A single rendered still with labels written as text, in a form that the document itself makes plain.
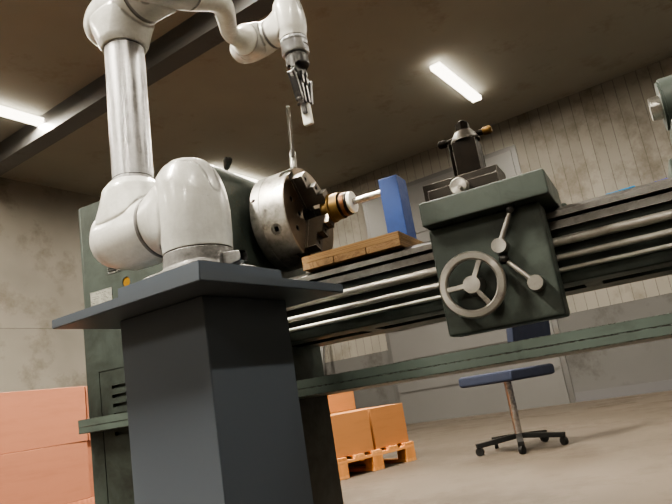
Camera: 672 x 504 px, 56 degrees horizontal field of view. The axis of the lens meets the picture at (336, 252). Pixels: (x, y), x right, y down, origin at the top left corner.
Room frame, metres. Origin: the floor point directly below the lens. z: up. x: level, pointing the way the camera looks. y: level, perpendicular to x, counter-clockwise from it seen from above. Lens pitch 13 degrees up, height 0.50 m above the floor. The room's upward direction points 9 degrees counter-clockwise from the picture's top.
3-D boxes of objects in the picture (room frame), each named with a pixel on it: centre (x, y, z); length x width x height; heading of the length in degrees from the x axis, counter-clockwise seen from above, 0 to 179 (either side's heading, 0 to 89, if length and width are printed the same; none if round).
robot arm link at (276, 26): (1.84, 0.04, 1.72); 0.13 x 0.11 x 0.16; 57
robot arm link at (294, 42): (1.83, 0.03, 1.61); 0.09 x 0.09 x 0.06
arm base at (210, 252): (1.33, 0.28, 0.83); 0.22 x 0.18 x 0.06; 57
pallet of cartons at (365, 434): (4.88, 0.31, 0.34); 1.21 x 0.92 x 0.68; 53
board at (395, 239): (1.84, -0.11, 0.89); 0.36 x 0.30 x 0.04; 155
